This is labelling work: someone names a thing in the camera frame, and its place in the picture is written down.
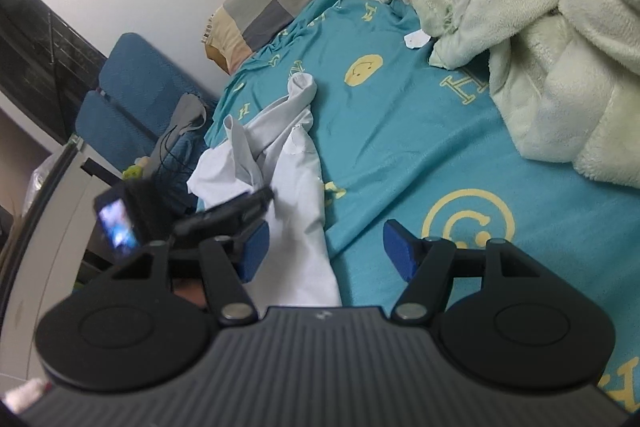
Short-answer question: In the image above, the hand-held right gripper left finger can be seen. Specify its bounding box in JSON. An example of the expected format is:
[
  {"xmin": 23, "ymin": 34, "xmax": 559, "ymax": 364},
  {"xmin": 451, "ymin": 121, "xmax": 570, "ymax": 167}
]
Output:
[{"xmin": 110, "ymin": 221, "xmax": 272, "ymax": 325}]

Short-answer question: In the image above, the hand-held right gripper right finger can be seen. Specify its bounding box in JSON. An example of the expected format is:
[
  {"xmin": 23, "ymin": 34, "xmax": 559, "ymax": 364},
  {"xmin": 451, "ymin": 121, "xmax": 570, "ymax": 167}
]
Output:
[{"xmin": 383, "ymin": 219, "xmax": 543, "ymax": 325}]

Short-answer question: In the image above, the white shirt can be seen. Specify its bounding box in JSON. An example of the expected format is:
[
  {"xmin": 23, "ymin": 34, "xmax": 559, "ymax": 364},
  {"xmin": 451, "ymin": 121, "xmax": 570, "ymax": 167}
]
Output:
[{"xmin": 187, "ymin": 73, "xmax": 343, "ymax": 308}]

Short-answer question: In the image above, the white cabinet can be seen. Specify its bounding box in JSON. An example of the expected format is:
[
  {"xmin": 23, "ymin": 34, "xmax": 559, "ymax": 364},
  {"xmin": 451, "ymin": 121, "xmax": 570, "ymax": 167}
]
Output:
[{"xmin": 17, "ymin": 136, "xmax": 128, "ymax": 375}]

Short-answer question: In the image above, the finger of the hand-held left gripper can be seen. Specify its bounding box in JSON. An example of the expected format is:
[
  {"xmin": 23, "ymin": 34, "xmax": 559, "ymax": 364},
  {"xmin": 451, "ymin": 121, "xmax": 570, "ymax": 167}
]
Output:
[{"xmin": 172, "ymin": 187, "xmax": 276, "ymax": 238}]

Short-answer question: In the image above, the teal printed bed sheet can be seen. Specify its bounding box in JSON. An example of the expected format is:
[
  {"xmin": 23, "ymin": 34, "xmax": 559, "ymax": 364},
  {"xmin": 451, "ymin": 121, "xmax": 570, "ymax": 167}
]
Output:
[{"xmin": 195, "ymin": 0, "xmax": 640, "ymax": 414}]

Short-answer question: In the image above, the dark panel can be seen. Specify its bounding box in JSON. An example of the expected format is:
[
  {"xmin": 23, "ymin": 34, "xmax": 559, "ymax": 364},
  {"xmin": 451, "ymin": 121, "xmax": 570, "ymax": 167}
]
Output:
[{"xmin": 0, "ymin": 0, "xmax": 109, "ymax": 144}]

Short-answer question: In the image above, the cream fleece blanket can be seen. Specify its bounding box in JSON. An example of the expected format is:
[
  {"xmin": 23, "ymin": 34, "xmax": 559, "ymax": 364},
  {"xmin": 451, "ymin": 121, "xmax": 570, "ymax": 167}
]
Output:
[{"xmin": 357, "ymin": 0, "xmax": 640, "ymax": 185}]

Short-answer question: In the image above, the small green toy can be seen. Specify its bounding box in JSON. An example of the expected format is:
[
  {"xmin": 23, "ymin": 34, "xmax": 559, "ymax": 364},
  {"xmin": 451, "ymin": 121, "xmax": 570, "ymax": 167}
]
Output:
[{"xmin": 122, "ymin": 157, "xmax": 151, "ymax": 182}]

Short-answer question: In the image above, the grey cloth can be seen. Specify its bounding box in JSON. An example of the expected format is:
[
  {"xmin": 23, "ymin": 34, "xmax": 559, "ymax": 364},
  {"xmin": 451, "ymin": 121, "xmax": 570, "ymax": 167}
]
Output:
[{"xmin": 151, "ymin": 93, "xmax": 209, "ymax": 158}]

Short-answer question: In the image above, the blue padded chair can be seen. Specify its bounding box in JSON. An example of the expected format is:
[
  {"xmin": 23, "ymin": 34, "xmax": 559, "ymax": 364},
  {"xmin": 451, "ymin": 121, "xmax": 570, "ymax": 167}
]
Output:
[{"xmin": 75, "ymin": 33, "xmax": 221, "ymax": 180}]

